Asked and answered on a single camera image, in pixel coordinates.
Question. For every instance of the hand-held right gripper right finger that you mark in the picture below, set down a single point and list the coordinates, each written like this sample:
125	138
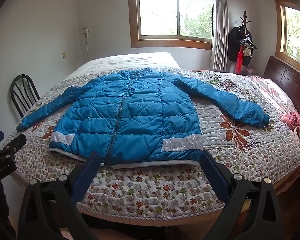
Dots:
212	170

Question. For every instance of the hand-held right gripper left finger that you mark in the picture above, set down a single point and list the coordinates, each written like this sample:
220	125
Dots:
88	167

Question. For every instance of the blue puffer jacket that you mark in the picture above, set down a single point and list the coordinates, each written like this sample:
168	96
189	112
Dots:
140	110

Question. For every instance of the black clothes hanger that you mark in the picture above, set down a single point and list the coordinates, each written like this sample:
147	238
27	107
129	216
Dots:
250	45

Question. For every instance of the bed with floral quilt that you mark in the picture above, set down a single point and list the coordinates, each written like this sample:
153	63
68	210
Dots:
152	187

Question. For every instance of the pink crumpled cloth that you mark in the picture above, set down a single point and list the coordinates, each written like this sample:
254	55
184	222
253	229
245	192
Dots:
293	122

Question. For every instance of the small pink object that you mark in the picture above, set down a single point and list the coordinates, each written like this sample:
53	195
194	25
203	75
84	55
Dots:
251	71

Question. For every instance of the dark wooden headboard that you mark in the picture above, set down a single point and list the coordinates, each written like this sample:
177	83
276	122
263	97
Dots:
285	80

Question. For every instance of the dark hanging garment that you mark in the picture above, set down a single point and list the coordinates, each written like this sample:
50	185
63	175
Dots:
233	45

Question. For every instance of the grey pleated curtain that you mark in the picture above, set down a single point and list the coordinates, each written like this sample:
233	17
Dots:
218	30

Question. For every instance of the wooden coat rack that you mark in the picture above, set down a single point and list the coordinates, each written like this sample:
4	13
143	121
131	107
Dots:
244	17

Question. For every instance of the narrow wooden framed window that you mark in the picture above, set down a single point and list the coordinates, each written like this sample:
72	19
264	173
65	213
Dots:
293	30

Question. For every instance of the large wooden framed window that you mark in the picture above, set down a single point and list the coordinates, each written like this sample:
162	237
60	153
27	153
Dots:
160	15

